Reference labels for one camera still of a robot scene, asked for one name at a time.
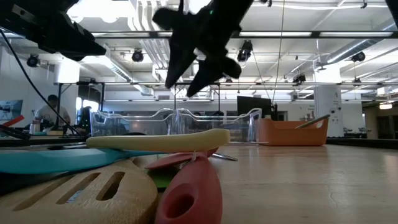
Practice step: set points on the teal silicone spatula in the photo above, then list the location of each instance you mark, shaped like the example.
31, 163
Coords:
56, 160

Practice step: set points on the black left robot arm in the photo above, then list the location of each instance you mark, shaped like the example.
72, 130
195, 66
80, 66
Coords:
18, 12

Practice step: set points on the silver ventilation duct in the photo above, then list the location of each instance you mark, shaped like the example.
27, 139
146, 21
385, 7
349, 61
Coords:
340, 54

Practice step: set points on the black ceiling spotlight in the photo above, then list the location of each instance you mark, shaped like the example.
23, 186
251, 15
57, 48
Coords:
245, 51
32, 60
299, 78
137, 56
358, 56

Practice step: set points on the black frame post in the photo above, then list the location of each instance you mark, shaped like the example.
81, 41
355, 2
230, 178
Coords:
274, 112

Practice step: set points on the clear plastic bin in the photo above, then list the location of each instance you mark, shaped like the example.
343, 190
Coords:
124, 124
236, 124

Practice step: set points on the wall-mounted screen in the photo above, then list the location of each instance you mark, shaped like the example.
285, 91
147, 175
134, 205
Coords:
11, 109

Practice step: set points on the black background rig frame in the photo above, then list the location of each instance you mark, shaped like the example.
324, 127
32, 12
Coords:
124, 83

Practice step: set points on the red silicone spatula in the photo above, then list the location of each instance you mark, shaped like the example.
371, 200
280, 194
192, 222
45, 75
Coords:
14, 120

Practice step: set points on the black aluminium table frame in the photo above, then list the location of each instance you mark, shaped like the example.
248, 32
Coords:
357, 143

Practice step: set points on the wooden slotted spatula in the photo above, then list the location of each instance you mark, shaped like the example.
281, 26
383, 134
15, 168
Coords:
133, 202

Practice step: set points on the person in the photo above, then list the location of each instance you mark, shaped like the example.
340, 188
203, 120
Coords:
51, 115

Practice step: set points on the pink silicone spatula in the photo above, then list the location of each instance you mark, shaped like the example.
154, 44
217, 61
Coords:
174, 160

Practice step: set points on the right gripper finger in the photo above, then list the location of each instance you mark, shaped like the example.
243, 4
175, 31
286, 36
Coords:
182, 59
206, 74

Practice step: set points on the green silicone spatula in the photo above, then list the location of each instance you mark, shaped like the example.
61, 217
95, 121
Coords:
163, 180

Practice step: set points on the black monitor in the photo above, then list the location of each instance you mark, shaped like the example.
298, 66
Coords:
253, 107

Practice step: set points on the black overhead rig beam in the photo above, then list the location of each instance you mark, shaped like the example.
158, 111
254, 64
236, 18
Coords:
315, 35

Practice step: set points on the white building pillar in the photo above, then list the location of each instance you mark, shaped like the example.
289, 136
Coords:
328, 102

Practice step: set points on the red silicone whisk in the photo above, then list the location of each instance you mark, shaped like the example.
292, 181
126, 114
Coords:
199, 180

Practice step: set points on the orange plastic bin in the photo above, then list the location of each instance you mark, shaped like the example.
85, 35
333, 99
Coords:
289, 137

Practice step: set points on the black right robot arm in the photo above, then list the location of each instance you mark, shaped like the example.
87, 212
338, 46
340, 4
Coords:
236, 9

